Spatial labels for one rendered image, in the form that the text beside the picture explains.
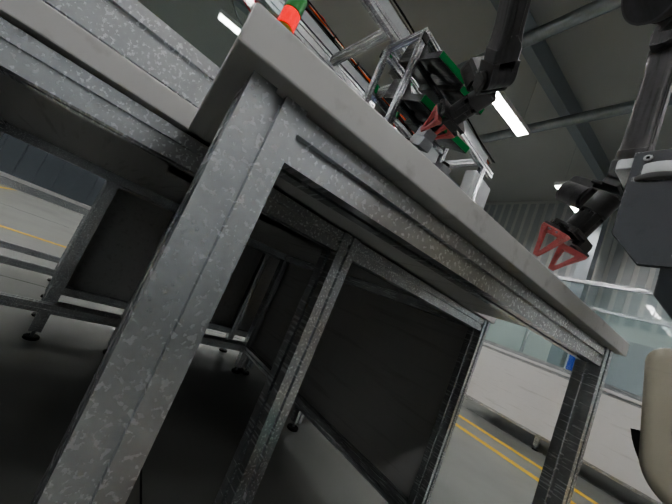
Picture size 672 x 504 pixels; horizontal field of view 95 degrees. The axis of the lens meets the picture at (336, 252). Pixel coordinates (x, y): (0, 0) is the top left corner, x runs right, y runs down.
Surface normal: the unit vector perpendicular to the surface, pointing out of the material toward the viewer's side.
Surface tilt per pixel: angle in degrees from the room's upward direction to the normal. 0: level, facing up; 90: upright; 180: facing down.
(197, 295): 90
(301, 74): 90
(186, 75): 90
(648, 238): 90
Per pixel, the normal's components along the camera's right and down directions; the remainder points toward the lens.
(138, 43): 0.62, 0.16
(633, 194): -0.76, -0.40
